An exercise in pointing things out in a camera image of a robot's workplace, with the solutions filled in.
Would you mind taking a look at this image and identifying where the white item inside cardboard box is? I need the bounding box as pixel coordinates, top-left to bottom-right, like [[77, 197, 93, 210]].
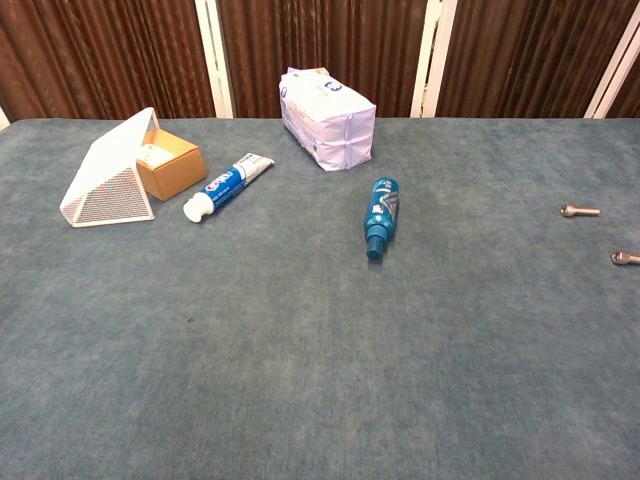
[[139, 143, 174, 166]]

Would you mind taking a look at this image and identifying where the blue spray bottle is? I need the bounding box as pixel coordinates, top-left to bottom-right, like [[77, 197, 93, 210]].
[[363, 176, 402, 263]]

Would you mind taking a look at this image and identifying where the white mesh wire basket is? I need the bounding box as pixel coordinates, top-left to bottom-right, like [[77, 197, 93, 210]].
[[58, 106, 161, 229]]

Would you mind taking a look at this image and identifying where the blue white toothpaste tube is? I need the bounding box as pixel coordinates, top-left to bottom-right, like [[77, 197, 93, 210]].
[[182, 152, 276, 224]]

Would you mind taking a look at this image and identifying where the white tissue pack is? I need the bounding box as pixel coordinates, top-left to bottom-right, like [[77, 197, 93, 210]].
[[278, 66, 377, 173]]

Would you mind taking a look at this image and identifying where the brown pleated screen panel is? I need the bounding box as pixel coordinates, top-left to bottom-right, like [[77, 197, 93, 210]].
[[0, 0, 217, 121], [217, 0, 430, 119], [435, 0, 640, 119], [607, 44, 640, 119]]

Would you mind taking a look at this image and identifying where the brown cardboard box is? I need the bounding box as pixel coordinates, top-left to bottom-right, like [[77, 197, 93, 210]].
[[135, 128, 208, 202]]

